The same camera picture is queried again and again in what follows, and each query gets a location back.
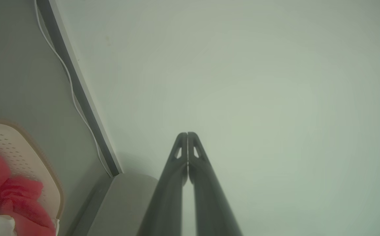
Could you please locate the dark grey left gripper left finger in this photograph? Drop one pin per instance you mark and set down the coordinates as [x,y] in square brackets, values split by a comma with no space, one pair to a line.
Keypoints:
[167,196]

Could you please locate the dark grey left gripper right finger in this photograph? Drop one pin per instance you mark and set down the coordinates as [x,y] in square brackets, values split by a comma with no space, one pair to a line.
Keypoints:
[209,200]

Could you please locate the pink cloth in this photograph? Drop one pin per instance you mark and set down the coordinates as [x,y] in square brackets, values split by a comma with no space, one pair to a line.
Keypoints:
[16,196]

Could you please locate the dark grey baseboard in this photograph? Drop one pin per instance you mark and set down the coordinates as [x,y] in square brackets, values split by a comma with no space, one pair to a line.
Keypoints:
[81,88]

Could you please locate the beige perforated laundry basket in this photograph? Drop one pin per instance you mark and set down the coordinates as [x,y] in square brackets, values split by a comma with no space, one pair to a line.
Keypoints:
[22,154]

